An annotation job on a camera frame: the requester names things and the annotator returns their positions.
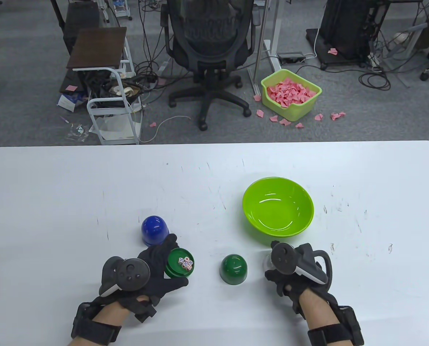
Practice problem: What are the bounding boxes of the person's left hand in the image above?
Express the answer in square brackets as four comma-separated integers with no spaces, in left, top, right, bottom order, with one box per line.
[99,234,189,307]

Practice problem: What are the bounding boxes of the person's right hand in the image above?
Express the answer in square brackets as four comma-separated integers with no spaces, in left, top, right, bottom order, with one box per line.
[265,241,339,307]

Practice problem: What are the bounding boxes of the green dice cup base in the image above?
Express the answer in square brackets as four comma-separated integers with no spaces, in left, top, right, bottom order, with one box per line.
[165,247,195,279]

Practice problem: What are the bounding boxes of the blue dome dice cup cover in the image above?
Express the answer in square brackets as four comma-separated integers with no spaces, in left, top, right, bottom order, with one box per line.
[141,216,170,247]

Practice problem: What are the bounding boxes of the green dome dice cup cover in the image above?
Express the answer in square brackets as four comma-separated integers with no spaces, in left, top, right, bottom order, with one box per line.
[220,254,248,288]

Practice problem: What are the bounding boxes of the lime green plastic bowl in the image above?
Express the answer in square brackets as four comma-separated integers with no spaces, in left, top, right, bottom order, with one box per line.
[242,177,315,238]

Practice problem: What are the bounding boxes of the person's left forearm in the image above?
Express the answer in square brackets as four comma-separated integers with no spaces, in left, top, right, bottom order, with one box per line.
[68,296,150,346]

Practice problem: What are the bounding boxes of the person's right forearm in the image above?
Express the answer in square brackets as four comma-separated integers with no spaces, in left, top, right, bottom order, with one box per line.
[299,288,364,346]

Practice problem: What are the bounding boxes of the black round VR controller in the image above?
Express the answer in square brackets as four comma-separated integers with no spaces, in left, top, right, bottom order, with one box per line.
[271,242,333,289]
[99,256,151,298]

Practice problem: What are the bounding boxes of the clear plastic bag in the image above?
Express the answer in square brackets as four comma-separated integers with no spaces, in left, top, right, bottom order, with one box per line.
[65,123,91,142]

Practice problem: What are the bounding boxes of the white metal utility cart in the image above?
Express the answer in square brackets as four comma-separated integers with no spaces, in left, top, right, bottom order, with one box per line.
[87,68,144,145]

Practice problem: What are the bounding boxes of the scattered pink paper scraps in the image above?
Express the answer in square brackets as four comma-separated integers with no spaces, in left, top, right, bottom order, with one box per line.
[253,94,346,129]

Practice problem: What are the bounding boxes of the light green plastic bin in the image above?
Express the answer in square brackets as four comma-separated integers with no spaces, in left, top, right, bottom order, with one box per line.
[261,69,322,122]

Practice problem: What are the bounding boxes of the white blue cardboard box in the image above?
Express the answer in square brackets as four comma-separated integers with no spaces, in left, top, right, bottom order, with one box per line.
[57,92,88,112]

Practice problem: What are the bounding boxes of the pile of pink papers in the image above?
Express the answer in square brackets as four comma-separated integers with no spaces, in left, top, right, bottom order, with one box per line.
[266,77,318,108]

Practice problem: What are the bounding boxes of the black mesh office chair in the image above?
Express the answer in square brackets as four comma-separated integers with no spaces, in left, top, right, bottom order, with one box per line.
[160,0,262,131]

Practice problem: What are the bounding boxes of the grey power box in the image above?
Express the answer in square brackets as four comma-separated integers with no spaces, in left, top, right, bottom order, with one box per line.
[277,52,306,65]

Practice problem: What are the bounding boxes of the brown top side table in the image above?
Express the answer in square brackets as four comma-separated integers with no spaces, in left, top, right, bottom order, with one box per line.
[66,27,135,78]

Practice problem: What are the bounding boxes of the black wheeled platform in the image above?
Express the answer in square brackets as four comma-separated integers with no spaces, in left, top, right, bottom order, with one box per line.
[305,28,373,71]

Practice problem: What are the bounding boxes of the grey chair base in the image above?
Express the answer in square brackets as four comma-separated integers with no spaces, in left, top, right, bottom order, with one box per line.
[380,22,429,88]

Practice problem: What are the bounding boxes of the dark side table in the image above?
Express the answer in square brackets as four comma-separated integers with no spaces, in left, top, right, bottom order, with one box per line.
[51,0,101,54]

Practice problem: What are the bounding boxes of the black computer tower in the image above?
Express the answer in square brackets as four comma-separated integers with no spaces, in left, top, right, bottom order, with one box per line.
[319,0,373,61]

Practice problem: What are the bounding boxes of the black wrist camera strap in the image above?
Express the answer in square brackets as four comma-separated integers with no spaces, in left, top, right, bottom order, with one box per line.
[307,305,364,346]
[71,302,123,345]

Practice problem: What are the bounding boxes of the white cable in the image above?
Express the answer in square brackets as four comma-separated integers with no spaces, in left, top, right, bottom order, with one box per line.
[139,115,192,143]

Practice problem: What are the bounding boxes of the black cable bundle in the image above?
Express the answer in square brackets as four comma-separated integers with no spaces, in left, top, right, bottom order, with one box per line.
[133,0,170,105]

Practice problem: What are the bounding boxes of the coiled black cable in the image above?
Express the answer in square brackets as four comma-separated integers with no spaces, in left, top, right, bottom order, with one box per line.
[358,67,392,91]

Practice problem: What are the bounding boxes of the white desk frame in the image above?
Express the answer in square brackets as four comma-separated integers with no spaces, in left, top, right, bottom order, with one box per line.
[248,0,284,96]

